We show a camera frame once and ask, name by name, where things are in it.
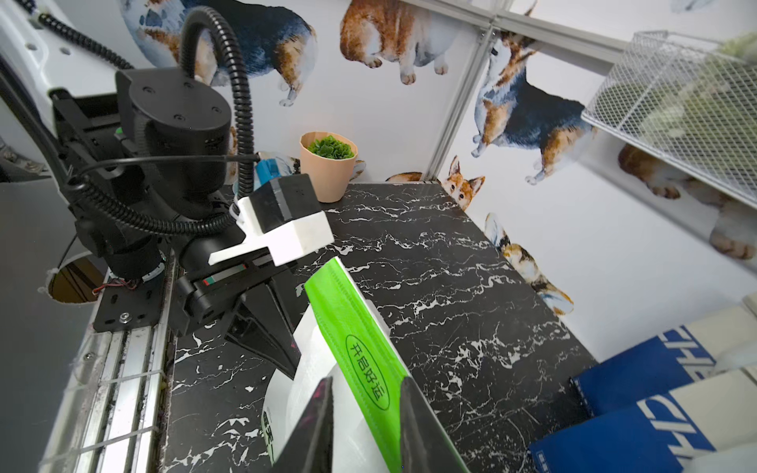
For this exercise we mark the aluminium front rail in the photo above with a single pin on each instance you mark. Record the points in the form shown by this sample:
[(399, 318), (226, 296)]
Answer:
[(110, 413)]

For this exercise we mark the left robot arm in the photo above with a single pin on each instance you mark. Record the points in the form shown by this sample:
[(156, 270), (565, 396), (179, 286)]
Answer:
[(158, 165)]

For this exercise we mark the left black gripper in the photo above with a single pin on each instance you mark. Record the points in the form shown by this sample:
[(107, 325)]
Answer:
[(253, 300)]

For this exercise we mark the white wire basket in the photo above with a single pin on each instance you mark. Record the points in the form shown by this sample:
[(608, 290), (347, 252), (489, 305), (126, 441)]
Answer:
[(734, 178)]

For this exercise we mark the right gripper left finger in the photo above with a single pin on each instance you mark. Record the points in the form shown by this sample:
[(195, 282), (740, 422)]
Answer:
[(310, 447)]

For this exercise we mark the potted green plant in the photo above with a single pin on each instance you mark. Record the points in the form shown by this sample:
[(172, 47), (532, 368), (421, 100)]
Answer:
[(329, 177)]

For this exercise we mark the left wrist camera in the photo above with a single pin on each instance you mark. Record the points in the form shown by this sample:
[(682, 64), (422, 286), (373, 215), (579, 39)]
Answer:
[(284, 217)]

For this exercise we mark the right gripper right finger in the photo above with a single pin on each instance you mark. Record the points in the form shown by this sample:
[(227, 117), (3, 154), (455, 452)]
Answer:
[(424, 443)]

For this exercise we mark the blue white bag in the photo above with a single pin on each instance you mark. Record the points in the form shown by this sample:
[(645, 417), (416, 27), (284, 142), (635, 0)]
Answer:
[(662, 433)]

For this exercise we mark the green white bag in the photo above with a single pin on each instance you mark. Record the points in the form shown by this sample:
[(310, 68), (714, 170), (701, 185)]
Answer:
[(342, 335)]

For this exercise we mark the back left blue bag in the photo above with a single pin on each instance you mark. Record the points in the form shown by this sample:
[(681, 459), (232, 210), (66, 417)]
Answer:
[(719, 343)]

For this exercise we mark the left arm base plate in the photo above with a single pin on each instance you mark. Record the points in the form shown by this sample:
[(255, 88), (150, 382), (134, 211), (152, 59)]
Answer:
[(127, 305)]

